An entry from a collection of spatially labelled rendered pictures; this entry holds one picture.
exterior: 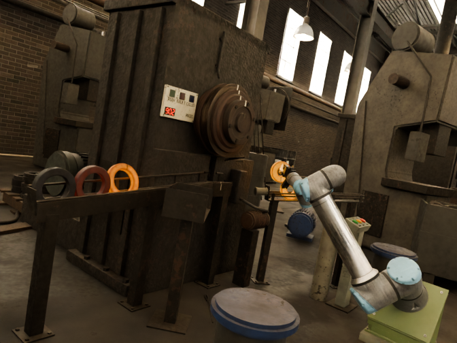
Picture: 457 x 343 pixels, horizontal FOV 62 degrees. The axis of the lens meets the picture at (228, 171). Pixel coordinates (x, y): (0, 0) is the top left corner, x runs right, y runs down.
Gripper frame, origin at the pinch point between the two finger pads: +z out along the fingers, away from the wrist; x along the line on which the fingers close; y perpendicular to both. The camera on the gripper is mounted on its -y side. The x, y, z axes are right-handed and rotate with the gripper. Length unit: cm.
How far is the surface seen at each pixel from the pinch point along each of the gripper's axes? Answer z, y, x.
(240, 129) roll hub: -18, 28, 44
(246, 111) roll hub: -11, 38, 41
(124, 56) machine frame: 16, 52, 120
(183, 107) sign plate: -15, 34, 82
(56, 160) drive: 60, -43, 159
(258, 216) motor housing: -22.2, -29.2, 16.8
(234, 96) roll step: -11, 46, 51
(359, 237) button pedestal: -48, -23, -47
